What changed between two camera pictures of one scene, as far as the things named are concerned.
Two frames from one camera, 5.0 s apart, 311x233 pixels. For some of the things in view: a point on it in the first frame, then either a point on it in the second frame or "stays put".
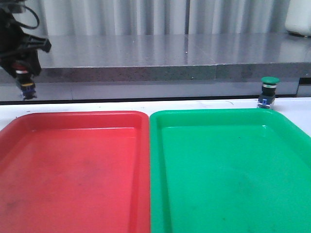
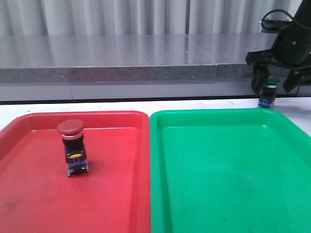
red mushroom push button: x=26 y=80 to x=72 y=133
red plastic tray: x=81 y=172 stays put
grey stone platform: x=168 y=67 stays put
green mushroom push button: x=268 y=90 stays put
